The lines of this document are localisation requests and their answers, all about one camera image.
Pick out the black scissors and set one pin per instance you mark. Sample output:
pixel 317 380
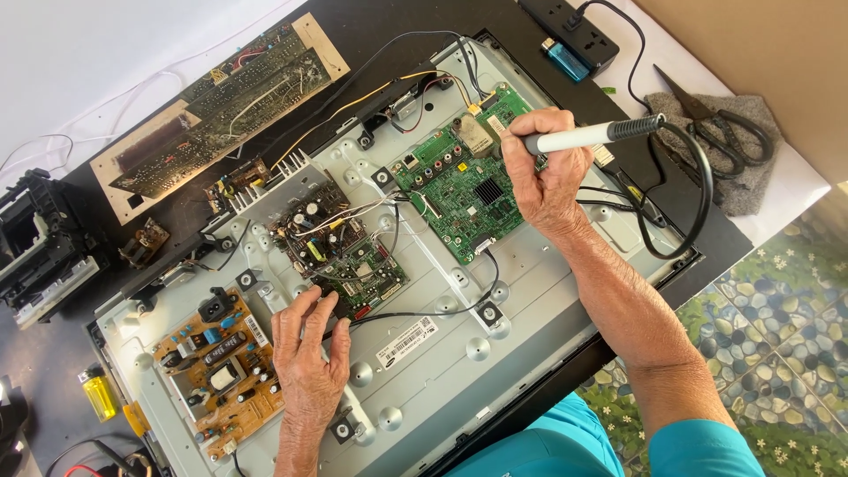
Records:
pixel 719 129

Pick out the dusty old circuit board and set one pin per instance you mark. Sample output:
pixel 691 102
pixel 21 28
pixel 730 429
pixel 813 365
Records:
pixel 218 112

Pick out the white soldering iron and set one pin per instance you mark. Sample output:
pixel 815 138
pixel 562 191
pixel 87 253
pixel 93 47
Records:
pixel 576 137

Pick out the black power strip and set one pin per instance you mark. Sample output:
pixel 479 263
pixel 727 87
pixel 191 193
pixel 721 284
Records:
pixel 570 40

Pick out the small brown transformer part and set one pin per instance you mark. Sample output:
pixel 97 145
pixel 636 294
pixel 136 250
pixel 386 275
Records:
pixel 144 242

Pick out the small board with coils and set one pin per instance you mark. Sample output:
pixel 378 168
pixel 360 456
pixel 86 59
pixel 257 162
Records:
pixel 235 184

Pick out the grey cloth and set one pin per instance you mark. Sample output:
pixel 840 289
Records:
pixel 755 179

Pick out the blue lighter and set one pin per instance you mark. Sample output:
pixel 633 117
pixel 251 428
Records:
pixel 564 61

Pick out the turquoise shirt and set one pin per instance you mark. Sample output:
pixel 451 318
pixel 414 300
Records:
pixel 695 450

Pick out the green main circuit board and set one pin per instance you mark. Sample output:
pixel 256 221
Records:
pixel 464 192

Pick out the person's left hand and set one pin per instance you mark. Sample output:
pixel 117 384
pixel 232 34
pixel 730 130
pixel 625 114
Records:
pixel 308 371

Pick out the brown power supply board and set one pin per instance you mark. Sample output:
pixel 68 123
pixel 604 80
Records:
pixel 218 377

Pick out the yellow lighter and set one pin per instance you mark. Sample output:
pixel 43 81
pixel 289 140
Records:
pixel 99 396

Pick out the brown cardboard sheet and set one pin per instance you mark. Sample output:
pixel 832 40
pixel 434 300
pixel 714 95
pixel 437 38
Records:
pixel 762 66

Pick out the circuit board with heat sink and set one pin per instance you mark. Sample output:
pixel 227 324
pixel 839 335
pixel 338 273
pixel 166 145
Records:
pixel 318 238

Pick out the silver television back panel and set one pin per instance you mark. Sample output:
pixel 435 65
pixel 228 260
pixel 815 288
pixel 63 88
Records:
pixel 430 351

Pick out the black disc drive mechanism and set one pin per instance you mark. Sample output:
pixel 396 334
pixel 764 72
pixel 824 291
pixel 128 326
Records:
pixel 40 252

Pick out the person's right hand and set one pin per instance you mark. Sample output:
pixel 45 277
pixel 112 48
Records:
pixel 550 179

